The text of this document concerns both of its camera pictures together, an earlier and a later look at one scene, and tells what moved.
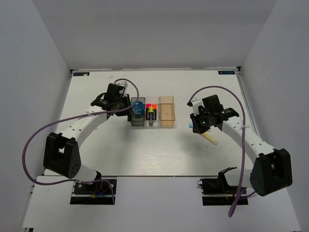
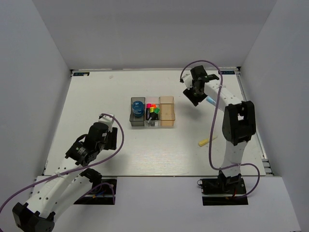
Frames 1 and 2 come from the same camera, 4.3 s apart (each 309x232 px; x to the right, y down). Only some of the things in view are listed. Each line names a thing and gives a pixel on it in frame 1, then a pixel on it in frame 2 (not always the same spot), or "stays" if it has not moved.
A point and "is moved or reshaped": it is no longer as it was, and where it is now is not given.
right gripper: [197, 128] -> [195, 100]
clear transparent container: [155, 100] stays
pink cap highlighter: [148, 105] stays
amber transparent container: [166, 111] stays
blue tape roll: [138, 108] stays
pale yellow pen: [210, 138] is moved or reshaped
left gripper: [126, 112] -> [113, 137]
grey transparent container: [138, 121] stays
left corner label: [81, 74] stays
